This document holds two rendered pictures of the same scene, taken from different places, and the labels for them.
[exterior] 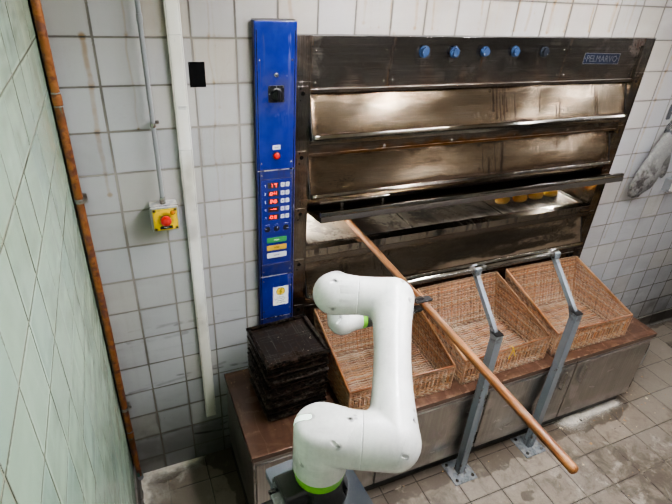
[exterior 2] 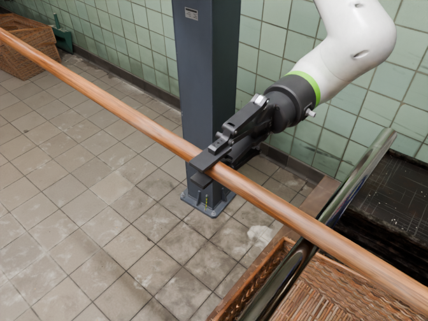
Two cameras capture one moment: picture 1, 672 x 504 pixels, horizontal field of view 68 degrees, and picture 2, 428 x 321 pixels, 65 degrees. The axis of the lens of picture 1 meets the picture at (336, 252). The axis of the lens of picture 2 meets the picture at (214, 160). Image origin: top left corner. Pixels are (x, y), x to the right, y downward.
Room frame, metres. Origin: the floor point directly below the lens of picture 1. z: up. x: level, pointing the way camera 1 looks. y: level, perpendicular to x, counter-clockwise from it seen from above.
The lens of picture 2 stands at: (1.97, -0.51, 1.58)
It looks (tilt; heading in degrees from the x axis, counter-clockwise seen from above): 45 degrees down; 155
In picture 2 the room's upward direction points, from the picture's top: straight up
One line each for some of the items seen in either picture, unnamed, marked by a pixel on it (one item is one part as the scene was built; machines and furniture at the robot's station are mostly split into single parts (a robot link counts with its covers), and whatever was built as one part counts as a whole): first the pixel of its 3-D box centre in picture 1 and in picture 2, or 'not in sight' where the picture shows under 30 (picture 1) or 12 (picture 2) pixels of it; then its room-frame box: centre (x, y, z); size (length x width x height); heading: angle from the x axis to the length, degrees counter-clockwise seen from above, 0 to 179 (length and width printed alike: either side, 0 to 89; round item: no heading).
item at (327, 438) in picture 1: (326, 445); not in sight; (0.78, -0.01, 1.36); 0.16 x 0.13 x 0.19; 89
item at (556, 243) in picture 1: (459, 250); not in sight; (2.38, -0.67, 1.02); 1.79 x 0.11 x 0.19; 115
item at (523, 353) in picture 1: (480, 323); not in sight; (2.14, -0.79, 0.72); 0.56 x 0.49 x 0.28; 116
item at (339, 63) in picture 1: (495, 61); not in sight; (2.40, -0.66, 1.99); 1.80 x 0.08 x 0.21; 115
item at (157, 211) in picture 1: (164, 215); not in sight; (1.70, 0.67, 1.46); 0.10 x 0.07 x 0.10; 115
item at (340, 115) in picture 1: (489, 106); not in sight; (2.38, -0.67, 1.80); 1.79 x 0.11 x 0.19; 115
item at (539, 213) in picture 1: (461, 225); not in sight; (2.40, -0.66, 1.16); 1.80 x 0.06 x 0.04; 115
